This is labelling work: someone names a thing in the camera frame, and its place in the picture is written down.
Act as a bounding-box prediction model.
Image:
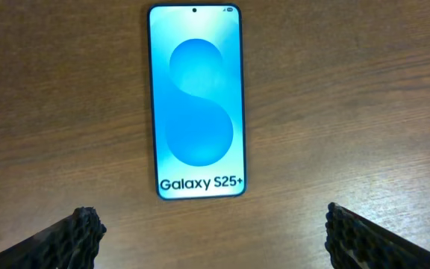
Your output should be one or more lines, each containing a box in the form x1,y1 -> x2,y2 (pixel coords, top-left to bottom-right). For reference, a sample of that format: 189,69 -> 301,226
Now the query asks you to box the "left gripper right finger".
325,202 -> 430,269

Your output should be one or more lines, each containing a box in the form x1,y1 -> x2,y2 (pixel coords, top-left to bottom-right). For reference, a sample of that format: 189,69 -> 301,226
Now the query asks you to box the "blue Galaxy smartphone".
147,4 -> 247,200

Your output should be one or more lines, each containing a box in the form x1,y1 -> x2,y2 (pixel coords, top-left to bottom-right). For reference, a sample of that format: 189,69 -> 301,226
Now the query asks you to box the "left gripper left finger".
0,207 -> 107,269

